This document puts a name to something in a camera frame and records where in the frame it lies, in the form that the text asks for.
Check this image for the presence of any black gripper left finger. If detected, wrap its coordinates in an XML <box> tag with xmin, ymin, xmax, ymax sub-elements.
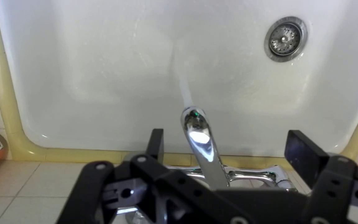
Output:
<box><xmin>56</xmin><ymin>128</ymin><xmax>251</xmax><ymax>224</ymax></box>

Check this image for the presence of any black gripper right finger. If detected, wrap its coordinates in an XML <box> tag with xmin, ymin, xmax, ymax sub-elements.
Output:
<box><xmin>283</xmin><ymin>128</ymin><xmax>358</xmax><ymax>224</ymax></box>

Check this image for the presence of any metal sink drain strainer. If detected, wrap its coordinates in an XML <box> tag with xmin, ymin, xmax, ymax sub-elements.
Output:
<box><xmin>263</xmin><ymin>15</ymin><xmax>309</xmax><ymax>64</ymax></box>

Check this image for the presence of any white ceramic sink basin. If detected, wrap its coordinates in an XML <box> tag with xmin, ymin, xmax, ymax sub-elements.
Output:
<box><xmin>0</xmin><ymin>0</ymin><xmax>358</xmax><ymax>159</ymax></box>

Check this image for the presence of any chrome tap spout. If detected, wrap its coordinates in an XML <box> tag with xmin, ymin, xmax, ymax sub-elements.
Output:
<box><xmin>180</xmin><ymin>106</ymin><xmax>231</xmax><ymax>192</ymax></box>

